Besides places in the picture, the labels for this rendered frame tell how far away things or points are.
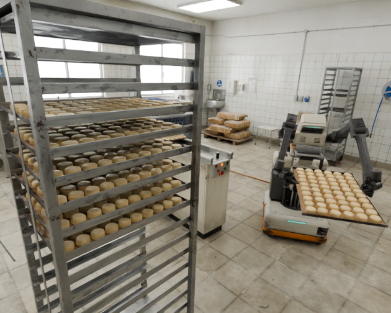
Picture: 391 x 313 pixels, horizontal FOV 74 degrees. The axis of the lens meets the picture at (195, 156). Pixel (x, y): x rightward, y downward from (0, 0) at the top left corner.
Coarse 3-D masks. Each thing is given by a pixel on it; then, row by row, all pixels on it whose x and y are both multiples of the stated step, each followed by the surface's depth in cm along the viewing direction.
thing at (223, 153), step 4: (176, 140) 316; (180, 140) 311; (184, 140) 305; (188, 140) 300; (188, 144) 301; (204, 144) 284; (200, 148) 287; (204, 148) 283; (208, 148) 279; (212, 148) 274; (216, 148) 270; (212, 152) 275; (216, 152) 271; (220, 152) 266; (224, 152) 263; (228, 152) 258; (232, 152) 256; (224, 156) 264; (228, 156) 259; (232, 156) 259
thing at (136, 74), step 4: (132, 48) 133; (136, 48) 132; (132, 52) 133; (136, 52) 132; (136, 68) 134; (136, 72) 135; (140, 72) 137; (136, 76) 136; (140, 76) 137; (136, 92) 138; (140, 92) 140; (140, 228) 164; (140, 236) 166; (144, 236) 167; (140, 248) 170; (144, 248) 170; (140, 252) 171; (140, 272) 176; (144, 272) 175; (144, 296) 181
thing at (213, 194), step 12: (180, 156) 268; (216, 156) 258; (204, 168) 244; (204, 180) 247; (216, 180) 255; (228, 180) 270; (180, 192) 279; (204, 192) 250; (216, 192) 260; (204, 204) 254; (216, 204) 265; (180, 216) 288; (204, 216) 258; (216, 216) 270; (204, 228) 262; (216, 228) 281
